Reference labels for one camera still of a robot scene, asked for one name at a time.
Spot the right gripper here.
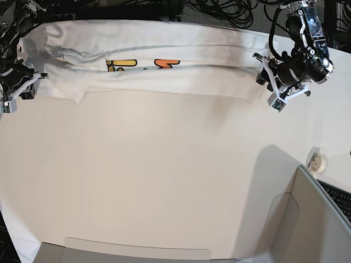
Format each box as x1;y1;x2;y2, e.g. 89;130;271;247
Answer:
1;64;35;99

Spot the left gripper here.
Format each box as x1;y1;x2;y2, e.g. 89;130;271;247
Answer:
256;57;303;90

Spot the white printed t-shirt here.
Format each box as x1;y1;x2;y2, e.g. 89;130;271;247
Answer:
18;20;269;102

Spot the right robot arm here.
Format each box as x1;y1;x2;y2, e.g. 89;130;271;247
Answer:
1;1;50;101

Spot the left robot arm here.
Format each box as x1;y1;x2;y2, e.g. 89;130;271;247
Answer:
259;1;334;95

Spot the clear tape roll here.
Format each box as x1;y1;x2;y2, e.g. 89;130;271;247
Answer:
306;146;328;175

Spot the black keyboard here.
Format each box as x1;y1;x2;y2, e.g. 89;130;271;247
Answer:
318;180;351;221

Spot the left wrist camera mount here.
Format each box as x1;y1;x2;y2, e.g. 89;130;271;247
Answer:
253;53;310;112

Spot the black cable bundle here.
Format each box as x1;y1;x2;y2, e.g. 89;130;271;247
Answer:
186;0;256;30

